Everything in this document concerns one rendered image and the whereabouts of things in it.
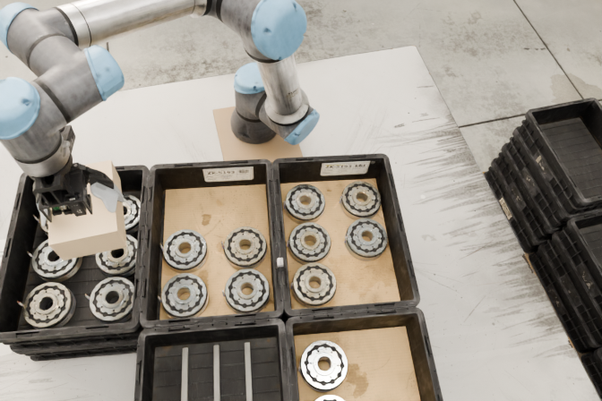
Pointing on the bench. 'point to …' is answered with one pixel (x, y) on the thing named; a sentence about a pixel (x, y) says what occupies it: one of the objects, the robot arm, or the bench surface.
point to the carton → (90, 225)
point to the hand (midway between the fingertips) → (84, 205)
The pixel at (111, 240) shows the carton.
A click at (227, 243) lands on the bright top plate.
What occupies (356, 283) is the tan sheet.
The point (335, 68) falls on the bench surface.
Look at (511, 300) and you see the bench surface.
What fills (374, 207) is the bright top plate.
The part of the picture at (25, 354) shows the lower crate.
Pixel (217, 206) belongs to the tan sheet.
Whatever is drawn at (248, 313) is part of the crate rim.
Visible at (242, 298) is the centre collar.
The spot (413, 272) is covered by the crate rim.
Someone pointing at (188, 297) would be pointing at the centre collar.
